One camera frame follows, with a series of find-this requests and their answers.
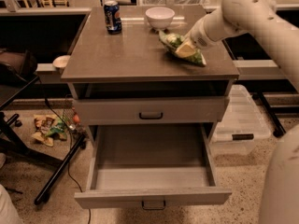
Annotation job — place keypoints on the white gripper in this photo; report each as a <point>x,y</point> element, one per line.
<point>198,37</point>

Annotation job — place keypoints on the green jalapeno chip bag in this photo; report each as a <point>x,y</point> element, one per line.
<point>172,41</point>

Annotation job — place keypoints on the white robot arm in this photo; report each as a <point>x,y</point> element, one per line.
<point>280,40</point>

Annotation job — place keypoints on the grey drawer cabinet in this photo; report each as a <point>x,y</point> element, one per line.
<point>134,65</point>

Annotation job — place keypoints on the closed grey top drawer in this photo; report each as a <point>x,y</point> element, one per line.
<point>150,111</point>

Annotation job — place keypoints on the open grey middle drawer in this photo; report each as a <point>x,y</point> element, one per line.
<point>151,166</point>

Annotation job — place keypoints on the dark bag on table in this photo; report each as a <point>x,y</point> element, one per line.
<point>16,67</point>

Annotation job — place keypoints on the white ceramic bowl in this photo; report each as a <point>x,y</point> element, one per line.
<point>159,18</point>

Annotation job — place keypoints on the blue soda can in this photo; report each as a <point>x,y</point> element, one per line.
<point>112,17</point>

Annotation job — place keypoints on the clear plastic storage bin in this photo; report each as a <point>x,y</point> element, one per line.
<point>242,125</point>

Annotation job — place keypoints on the pile of snack bags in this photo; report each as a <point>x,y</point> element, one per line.
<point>49,127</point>

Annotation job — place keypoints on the small wire basket with fruit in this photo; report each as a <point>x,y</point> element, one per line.
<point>70,116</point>

